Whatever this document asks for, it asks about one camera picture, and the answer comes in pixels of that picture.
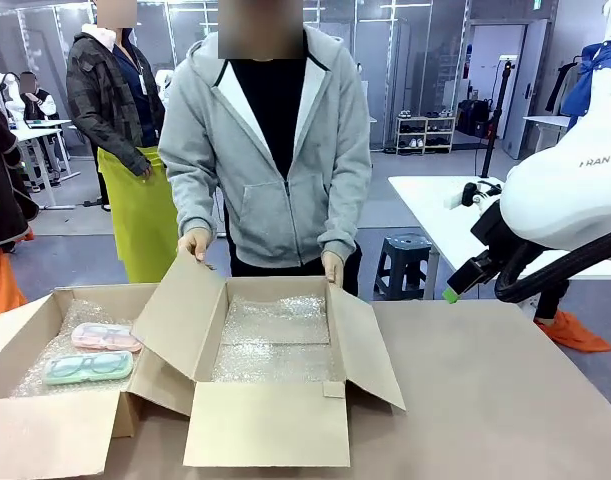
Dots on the mannequin white coat blue vest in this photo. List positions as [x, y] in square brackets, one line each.
[592, 75]

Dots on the teal frame eyeglasses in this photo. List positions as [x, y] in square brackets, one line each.
[87, 364]

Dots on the plain cardboard box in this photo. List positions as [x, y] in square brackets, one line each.
[40, 430]

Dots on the bubble wrap sheet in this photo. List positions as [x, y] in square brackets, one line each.
[275, 350]
[40, 332]

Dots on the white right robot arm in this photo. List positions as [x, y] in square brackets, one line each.
[575, 190]

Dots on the small white desk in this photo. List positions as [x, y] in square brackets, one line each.
[545, 122]

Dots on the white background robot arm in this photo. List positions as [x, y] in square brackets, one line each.
[164, 82]
[7, 95]

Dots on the grey plastic stool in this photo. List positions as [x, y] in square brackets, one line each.
[402, 260]

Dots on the black tripod stand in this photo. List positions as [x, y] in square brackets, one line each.
[495, 115]

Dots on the person in grey hoodie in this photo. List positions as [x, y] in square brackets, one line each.
[265, 150]

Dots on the wooden shoe rack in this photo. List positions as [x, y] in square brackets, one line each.
[425, 134]

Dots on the person with yellow apron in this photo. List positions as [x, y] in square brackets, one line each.
[135, 215]

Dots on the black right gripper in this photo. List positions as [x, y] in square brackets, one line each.
[492, 230]

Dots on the hanging black coat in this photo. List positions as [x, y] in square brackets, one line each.
[560, 87]

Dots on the orange shoe cover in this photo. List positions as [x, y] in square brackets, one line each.
[575, 335]

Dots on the bare hand of aproned person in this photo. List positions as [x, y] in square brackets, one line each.
[146, 171]

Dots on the pink transparent glasses case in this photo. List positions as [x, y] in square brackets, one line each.
[82, 342]

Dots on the black luggage bags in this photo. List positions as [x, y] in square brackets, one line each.
[475, 117]

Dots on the grey sleeved left forearm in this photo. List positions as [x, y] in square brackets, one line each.
[347, 210]

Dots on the white office desk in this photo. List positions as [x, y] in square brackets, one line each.
[40, 132]

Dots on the person's left hand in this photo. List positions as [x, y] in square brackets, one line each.
[335, 267]

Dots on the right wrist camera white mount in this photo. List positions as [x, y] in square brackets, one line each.
[467, 195]

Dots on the taped cardboard box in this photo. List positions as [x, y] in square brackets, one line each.
[265, 425]

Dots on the seated person in black vest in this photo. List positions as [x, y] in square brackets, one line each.
[37, 102]

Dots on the grey door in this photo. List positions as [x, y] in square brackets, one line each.
[525, 90]

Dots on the pale frame eyeglasses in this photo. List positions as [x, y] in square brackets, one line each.
[107, 335]

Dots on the large white table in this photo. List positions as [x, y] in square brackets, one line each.
[430, 210]

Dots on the person with orange trousers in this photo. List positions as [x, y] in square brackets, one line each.
[0, 175]

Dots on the mint green glasses case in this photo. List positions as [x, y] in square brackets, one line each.
[55, 376]

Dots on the person's right hand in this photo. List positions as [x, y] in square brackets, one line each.
[199, 242]

